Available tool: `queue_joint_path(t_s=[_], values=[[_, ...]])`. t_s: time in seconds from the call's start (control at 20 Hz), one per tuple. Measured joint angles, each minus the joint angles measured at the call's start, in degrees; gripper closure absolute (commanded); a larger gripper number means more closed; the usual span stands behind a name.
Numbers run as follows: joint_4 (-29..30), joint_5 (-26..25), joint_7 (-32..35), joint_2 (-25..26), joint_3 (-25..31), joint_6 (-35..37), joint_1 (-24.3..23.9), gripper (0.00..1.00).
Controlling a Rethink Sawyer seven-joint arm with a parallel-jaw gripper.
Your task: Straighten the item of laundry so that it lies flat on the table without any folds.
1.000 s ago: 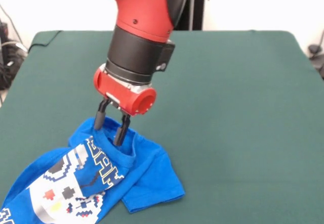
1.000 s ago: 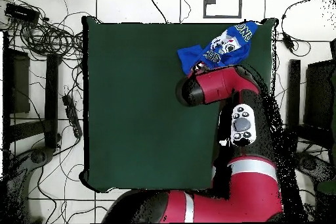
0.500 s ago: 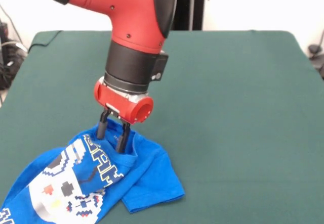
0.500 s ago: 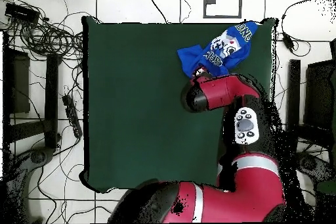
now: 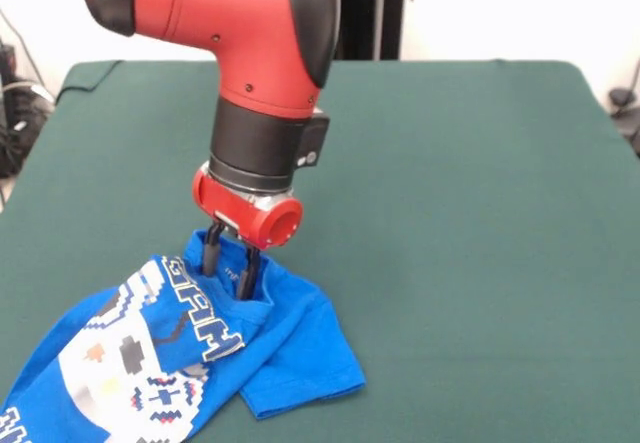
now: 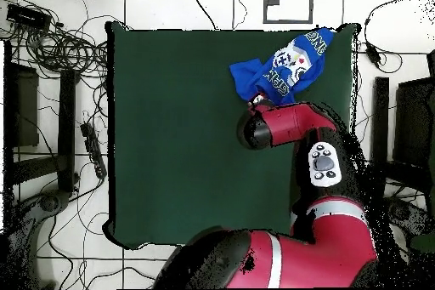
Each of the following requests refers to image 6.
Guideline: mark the blue printed t-shirt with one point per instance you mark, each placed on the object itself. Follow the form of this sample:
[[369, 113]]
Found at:
[[248, 75]]

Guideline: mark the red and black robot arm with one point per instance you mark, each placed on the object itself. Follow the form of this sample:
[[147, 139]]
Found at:
[[323, 245]]

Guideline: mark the dark green table cloth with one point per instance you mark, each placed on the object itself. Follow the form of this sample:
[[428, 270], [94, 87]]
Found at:
[[170, 167]]

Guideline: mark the black power adapter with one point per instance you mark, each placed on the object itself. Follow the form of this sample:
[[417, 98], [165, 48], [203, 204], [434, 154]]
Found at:
[[372, 53]]

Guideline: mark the black power strip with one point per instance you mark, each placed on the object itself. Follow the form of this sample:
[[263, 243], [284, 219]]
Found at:
[[93, 150]]

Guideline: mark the black floor stand base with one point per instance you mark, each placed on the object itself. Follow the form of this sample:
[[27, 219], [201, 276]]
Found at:
[[411, 215], [51, 201]]

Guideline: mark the black electronics box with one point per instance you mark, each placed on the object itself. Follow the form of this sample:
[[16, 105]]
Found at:
[[29, 16]]

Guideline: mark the grey square floor frame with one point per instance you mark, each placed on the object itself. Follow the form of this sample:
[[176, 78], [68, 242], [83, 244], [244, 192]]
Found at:
[[311, 1]]

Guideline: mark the black metal frame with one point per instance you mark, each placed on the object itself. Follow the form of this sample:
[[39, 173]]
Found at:
[[380, 116], [67, 116]]

